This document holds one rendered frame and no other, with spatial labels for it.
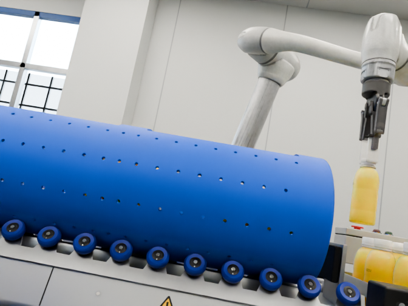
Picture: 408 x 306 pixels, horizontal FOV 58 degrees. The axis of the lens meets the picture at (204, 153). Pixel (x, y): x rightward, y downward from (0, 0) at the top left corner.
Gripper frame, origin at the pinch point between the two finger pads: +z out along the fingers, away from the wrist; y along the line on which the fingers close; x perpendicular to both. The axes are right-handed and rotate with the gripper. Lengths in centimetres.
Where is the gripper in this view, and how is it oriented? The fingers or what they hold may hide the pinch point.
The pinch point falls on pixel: (369, 152)
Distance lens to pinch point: 111.9
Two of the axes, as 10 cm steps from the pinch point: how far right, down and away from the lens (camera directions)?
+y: -0.3, -1.7, -9.8
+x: 9.8, 1.7, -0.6
